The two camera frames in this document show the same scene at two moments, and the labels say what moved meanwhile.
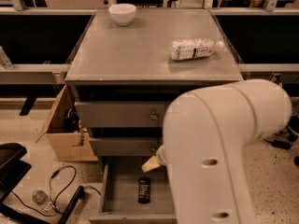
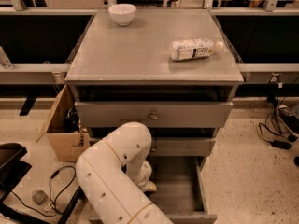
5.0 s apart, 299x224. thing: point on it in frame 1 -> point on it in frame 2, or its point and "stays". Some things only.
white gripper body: x=161 y=156 -> x=144 y=177
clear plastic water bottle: x=197 y=48 stays
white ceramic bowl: x=122 y=13 stays
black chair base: x=12 y=169 stays
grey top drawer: x=121 y=114 stays
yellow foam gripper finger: x=150 y=164 -> x=152 y=187
